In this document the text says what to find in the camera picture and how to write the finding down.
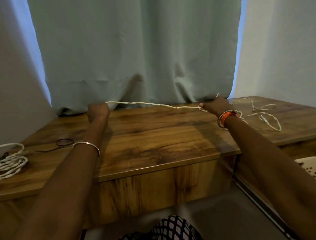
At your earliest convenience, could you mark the wooden desk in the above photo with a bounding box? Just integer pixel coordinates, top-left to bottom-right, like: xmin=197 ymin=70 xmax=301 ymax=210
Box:
xmin=0 ymin=96 xmax=316 ymax=240

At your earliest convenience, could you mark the teal fabric curtain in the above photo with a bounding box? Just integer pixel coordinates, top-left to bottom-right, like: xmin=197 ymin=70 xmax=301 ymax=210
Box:
xmin=27 ymin=0 xmax=242 ymax=116

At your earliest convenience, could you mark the person's left forearm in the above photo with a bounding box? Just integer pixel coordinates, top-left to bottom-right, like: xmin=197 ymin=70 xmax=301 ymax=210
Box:
xmin=11 ymin=116 xmax=109 ymax=240

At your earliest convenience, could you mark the wooden drawer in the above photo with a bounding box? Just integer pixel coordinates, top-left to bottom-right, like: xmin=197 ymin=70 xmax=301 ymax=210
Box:
xmin=232 ymin=139 xmax=316 ymax=240

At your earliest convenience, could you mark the orange braided bracelet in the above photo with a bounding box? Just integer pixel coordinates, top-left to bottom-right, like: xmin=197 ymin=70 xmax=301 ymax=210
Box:
xmin=217 ymin=109 xmax=235 ymax=129
xmin=220 ymin=111 xmax=239 ymax=128

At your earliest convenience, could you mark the person's left hand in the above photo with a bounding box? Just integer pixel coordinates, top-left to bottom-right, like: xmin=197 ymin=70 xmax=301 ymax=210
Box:
xmin=87 ymin=102 xmax=111 ymax=124

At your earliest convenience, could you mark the long black twist tie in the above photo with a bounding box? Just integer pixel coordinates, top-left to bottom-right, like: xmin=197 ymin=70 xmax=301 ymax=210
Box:
xmin=34 ymin=138 xmax=74 ymax=153

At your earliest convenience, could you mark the plain white cable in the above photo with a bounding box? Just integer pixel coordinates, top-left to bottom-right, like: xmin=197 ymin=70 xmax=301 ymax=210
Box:
xmin=105 ymin=101 xmax=209 ymax=112

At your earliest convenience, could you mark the beige plastic basket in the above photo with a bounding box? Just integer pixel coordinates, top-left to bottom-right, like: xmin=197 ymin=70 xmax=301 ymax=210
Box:
xmin=295 ymin=156 xmax=316 ymax=179

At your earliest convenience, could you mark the silver beaded bangle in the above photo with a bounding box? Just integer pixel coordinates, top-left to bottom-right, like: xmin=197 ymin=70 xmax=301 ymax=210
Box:
xmin=72 ymin=141 xmax=101 ymax=158

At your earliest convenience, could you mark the person's right hand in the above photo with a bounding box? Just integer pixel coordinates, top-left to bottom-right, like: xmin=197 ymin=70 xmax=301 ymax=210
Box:
xmin=198 ymin=96 xmax=234 ymax=118

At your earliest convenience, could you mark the person's right forearm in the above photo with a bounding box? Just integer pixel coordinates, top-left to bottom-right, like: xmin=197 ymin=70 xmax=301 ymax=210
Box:
xmin=223 ymin=115 xmax=316 ymax=240

